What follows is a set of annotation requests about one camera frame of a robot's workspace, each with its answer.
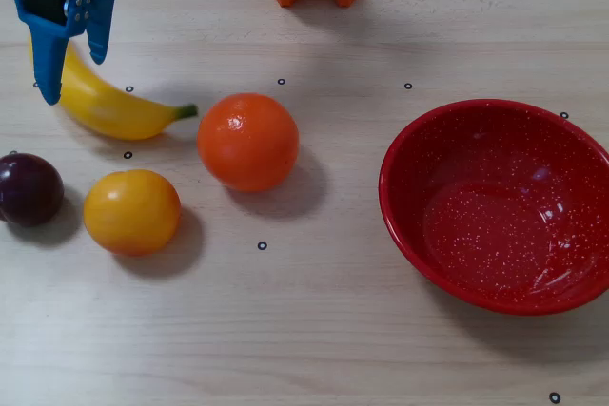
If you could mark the yellow banana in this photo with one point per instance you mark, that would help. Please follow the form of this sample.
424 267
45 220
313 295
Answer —
109 116

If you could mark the red speckled bowl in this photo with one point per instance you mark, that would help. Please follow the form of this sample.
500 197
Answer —
495 216

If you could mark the dark purple plum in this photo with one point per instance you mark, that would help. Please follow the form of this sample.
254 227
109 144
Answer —
28 189

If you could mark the yellow round fruit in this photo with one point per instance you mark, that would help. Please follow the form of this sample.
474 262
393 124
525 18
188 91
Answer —
132 212

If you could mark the orange fruit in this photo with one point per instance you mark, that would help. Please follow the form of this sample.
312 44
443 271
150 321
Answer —
247 142

